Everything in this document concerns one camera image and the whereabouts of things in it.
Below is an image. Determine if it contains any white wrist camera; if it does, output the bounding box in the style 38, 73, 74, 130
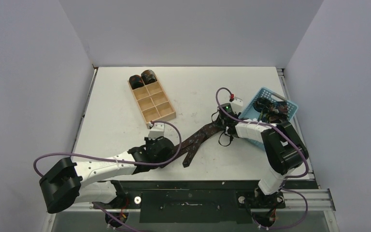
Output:
147, 122, 165, 140
229, 94, 243, 108

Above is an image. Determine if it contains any blue plastic basket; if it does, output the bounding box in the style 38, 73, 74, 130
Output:
235, 87, 298, 150

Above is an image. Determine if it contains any aluminium frame rail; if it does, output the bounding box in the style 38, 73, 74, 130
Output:
64, 189, 336, 212

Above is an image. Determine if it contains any colourful ties pile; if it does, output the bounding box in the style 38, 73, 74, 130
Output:
253, 97, 288, 124

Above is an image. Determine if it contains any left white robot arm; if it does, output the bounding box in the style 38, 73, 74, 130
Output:
39, 136, 179, 214

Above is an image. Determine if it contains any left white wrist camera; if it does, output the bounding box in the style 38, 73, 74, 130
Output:
147, 122, 165, 140

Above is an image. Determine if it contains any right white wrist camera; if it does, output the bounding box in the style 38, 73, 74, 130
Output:
229, 94, 243, 108

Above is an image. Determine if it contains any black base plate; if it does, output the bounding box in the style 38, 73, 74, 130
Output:
92, 180, 288, 225

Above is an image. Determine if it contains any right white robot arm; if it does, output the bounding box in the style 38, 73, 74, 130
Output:
217, 103, 309, 207

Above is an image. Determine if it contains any wooden compartment tray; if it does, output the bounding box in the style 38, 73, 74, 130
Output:
129, 80, 176, 128

